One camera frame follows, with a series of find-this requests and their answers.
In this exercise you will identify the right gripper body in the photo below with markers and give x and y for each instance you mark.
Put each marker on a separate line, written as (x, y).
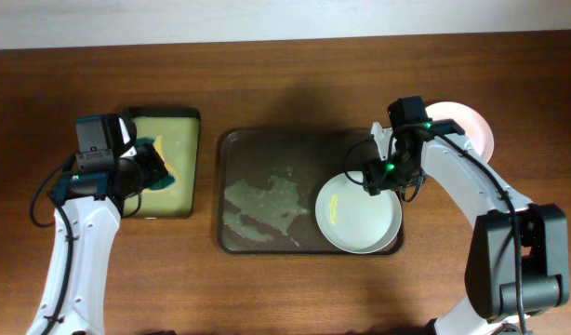
(391, 173)

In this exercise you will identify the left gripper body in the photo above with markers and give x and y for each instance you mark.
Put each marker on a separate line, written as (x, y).
(146, 167)

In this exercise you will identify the green yellow sponge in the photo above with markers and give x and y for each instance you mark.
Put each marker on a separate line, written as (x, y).
(169, 180)

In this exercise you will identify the white plate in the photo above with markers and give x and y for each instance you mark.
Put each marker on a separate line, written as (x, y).
(474, 125)

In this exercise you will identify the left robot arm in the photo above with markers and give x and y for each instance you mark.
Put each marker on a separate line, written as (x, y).
(88, 192)

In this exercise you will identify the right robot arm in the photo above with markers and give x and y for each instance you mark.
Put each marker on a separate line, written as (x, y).
(518, 260)

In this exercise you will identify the black sponge tray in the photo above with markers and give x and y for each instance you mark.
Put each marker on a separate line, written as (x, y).
(180, 128)

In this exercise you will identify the brown serving tray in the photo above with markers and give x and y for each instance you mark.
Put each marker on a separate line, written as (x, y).
(268, 184)

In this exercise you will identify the pale green plate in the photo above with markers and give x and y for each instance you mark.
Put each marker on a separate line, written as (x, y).
(354, 221)

